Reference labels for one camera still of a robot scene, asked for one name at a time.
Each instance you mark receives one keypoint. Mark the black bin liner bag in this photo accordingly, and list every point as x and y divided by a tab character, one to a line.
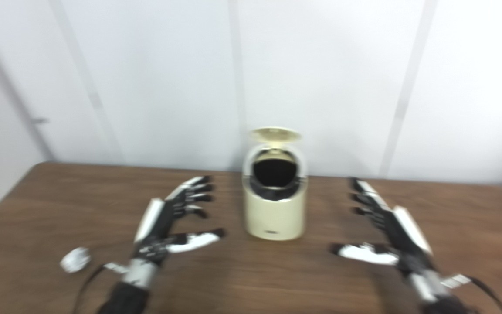
275	172

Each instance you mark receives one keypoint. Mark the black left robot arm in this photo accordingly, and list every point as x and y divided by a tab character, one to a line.
133	283

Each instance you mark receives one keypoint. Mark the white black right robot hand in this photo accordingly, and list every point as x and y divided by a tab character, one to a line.
405	240

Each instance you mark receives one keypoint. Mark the grey wall corner post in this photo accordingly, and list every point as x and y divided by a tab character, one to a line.
9	89

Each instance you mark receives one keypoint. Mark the small grey wall tag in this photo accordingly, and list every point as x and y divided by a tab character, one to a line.
40	120

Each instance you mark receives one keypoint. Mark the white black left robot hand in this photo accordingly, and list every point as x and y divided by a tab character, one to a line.
157	222

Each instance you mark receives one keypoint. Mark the white paper ball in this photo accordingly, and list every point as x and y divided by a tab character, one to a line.
75	260

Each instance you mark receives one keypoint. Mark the round cream bin lid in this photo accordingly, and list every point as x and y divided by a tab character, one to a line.
276	134

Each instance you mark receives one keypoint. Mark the cream-colored desktop bin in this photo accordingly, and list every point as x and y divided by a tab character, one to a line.
274	218

